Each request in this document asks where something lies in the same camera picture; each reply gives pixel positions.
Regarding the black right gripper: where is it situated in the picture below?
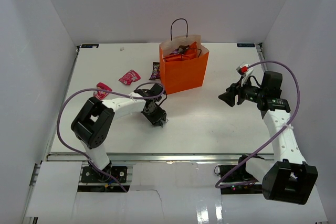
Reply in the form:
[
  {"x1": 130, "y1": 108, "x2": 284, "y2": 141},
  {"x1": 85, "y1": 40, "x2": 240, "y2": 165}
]
[{"x1": 218, "y1": 76, "x2": 266, "y2": 107}]

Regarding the silver snack packet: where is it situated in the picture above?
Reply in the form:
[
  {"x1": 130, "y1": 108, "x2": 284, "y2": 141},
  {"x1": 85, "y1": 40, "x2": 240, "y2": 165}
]
[{"x1": 153, "y1": 119, "x2": 169, "y2": 127}]

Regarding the brown M&M's candy packet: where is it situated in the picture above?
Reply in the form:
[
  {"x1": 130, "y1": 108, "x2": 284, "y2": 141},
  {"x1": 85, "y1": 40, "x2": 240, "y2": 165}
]
[{"x1": 149, "y1": 62, "x2": 160, "y2": 80}]

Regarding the small pink snack packet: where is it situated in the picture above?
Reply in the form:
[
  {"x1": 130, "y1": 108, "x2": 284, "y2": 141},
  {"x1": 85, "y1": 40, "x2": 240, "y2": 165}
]
[{"x1": 119, "y1": 69, "x2": 141, "y2": 86}]

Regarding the large pink Himalaya snack bag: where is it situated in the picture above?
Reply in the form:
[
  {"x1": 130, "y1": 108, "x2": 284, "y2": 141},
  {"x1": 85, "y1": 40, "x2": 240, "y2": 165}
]
[{"x1": 93, "y1": 82, "x2": 112, "y2": 100}]

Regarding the orange and cream chips bag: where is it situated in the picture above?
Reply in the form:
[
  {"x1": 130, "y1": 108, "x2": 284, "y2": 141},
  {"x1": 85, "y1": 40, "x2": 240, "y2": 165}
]
[{"x1": 163, "y1": 42, "x2": 202, "y2": 62}]

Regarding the purple candy packet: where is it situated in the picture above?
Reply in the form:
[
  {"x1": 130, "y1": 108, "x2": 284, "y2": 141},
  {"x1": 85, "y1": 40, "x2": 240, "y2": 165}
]
[{"x1": 170, "y1": 45, "x2": 190, "y2": 55}]

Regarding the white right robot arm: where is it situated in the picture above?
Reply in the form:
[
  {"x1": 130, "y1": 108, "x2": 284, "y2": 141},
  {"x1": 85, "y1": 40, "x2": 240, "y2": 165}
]
[{"x1": 215, "y1": 67, "x2": 318, "y2": 205}]

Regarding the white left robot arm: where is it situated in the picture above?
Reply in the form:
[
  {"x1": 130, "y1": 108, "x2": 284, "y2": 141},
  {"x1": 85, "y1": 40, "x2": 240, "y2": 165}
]
[{"x1": 71, "y1": 89, "x2": 167, "y2": 182}]

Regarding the orange paper bag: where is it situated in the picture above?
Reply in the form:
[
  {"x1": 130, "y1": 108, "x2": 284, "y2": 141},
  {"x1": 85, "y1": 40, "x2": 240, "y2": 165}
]
[{"x1": 159, "y1": 25, "x2": 209, "y2": 94}]

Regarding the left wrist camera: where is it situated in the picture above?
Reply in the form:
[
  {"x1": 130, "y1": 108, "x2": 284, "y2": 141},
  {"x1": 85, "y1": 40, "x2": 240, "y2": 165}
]
[{"x1": 134, "y1": 83, "x2": 165, "y2": 102}]

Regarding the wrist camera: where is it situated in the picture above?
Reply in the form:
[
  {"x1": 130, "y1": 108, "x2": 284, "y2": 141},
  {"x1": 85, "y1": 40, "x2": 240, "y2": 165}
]
[
  {"x1": 236, "y1": 62, "x2": 254, "y2": 86},
  {"x1": 134, "y1": 83, "x2": 165, "y2": 102}
]

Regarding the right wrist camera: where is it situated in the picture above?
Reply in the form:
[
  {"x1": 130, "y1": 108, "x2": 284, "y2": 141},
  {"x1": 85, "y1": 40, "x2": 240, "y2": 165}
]
[{"x1": 236, "y1": 62, "x2": 254, "y2": 86}]

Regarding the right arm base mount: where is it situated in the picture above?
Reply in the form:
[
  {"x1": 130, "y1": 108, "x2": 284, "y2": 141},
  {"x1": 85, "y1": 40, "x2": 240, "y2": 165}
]
[{"x1": 221, "y1": 168, "x2": 262, "y2": 195}]

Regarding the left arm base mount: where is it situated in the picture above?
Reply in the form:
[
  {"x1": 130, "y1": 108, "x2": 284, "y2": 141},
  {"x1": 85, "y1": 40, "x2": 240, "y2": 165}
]
[{"x1": 78, "y1": 165, "x2": 130, "y2": 193}]

